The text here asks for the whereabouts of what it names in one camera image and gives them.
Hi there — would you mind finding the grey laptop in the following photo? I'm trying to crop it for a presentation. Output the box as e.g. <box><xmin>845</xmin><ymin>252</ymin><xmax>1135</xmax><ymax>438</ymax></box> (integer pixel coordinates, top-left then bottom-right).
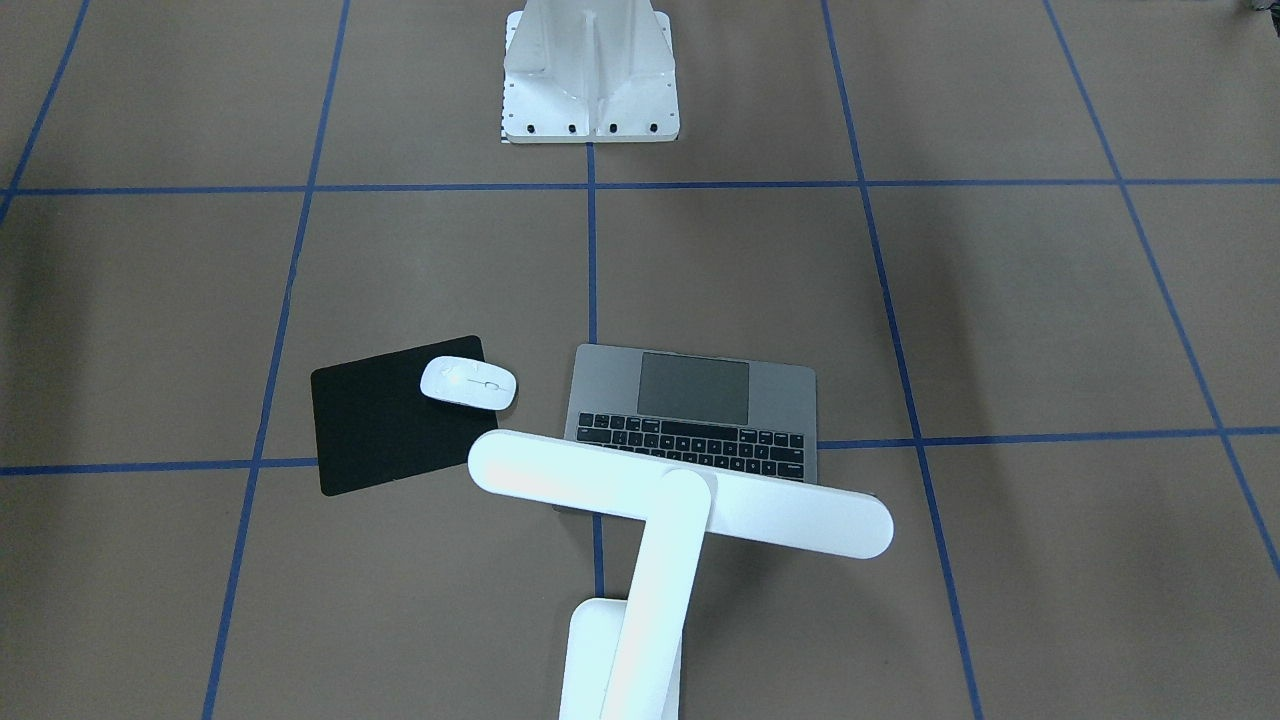
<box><xmin>559</xmin><ymin>343</ymin><xmax>823</xmax><ymax>487</ymax></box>

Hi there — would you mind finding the white computer mouse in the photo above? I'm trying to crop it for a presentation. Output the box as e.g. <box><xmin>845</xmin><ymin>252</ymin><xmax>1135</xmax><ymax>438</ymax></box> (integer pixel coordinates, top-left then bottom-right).
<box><xmin>419</xmin><ymin>356</ymin><xmax>518</xmax><ymax>411</ymax></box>

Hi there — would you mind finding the black mouse pad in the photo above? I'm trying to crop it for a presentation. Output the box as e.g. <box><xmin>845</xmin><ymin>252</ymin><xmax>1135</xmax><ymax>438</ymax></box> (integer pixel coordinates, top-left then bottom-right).
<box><xmin>310</xmin><ymin>334</ymin><xmax>498</xmax><ymax>497</ymax></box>

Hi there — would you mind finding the white desk lamp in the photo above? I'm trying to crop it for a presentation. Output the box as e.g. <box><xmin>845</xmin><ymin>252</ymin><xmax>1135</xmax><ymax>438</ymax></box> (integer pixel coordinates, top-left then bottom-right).
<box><xmin>467</xmin><ymin>430</ymin><xmax>895</xmax><ymax>719</ymax></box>

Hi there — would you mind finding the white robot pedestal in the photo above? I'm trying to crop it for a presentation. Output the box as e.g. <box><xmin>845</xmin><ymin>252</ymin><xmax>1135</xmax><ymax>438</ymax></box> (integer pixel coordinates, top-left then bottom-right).
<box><xmin>500</xmin><ymin>1</ymin><xmax>681</xmax><ymax>143</ymax></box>

